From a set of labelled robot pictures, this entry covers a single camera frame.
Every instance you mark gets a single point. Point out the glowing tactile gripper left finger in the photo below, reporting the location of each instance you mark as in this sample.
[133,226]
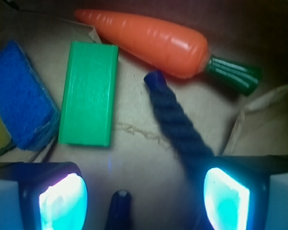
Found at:
[42,196]

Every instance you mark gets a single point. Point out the blue sponge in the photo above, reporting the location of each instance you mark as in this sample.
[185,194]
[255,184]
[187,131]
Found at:
[26,107]

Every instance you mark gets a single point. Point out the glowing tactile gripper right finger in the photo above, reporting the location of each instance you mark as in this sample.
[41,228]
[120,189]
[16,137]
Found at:
[247,193]

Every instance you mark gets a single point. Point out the green rectangular block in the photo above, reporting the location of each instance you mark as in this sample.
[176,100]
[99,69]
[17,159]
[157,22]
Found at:
[89,92]

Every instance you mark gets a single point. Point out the brown paper bag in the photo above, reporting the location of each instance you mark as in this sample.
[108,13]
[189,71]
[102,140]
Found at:
[140,158]

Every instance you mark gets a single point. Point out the orange plastic toy carrot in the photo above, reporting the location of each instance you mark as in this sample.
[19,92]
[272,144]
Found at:
[172,48]

